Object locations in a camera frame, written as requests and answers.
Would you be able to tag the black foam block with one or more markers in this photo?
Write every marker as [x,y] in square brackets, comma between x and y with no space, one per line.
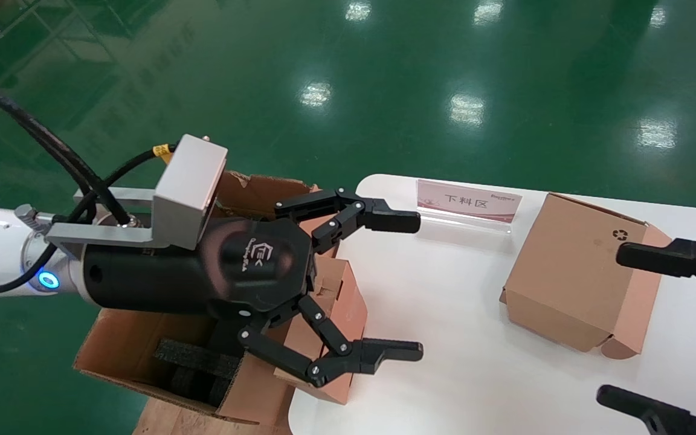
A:
[191,356]

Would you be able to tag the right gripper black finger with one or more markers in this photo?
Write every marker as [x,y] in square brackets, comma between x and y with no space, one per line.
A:
[656,258]
[662,417]

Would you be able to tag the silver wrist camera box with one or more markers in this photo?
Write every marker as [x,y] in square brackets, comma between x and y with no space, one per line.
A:
[191,181]

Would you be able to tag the big open cardboard box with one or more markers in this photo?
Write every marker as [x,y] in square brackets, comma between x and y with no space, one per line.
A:
[118,344]

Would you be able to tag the pink acrylic table sign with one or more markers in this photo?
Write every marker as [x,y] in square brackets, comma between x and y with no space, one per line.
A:
[469,202]

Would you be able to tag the cardboard box with recycling symbol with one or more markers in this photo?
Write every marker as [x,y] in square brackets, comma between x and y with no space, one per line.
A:
[565,272]

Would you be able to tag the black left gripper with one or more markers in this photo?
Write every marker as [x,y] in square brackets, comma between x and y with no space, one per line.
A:
[161,278]

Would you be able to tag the small cardboard box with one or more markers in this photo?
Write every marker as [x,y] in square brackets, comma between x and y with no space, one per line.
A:
[351,308]

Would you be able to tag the silver camera mounting bracket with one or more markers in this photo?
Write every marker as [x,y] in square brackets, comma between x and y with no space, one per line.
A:
[82,233]

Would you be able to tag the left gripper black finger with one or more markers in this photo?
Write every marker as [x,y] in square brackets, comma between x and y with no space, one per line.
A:
[393,221]
[384,351]

